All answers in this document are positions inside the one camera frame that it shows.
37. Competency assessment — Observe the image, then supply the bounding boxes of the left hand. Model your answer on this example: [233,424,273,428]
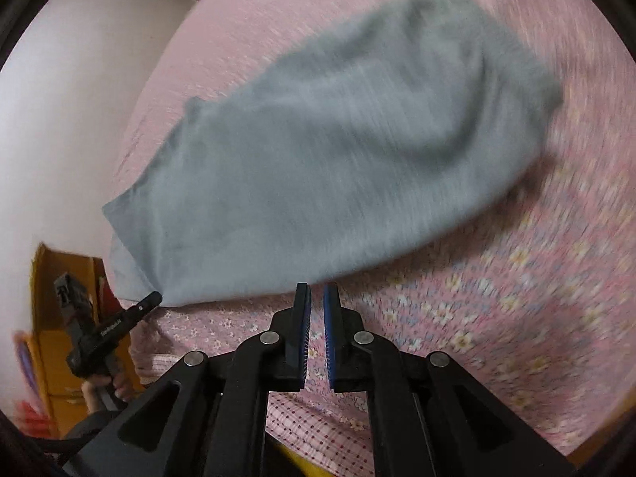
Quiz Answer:
[81,372,135,415]

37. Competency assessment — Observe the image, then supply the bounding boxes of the wooden bedside cabinet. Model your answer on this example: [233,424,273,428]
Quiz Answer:
[28,244,122,437]

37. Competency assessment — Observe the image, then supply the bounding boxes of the grey fleece pants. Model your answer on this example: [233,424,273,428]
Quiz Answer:
[103,0,562,307]

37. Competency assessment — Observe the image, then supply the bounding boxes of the pink floral bed sheet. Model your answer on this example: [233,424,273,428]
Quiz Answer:
[113,0,635,453]

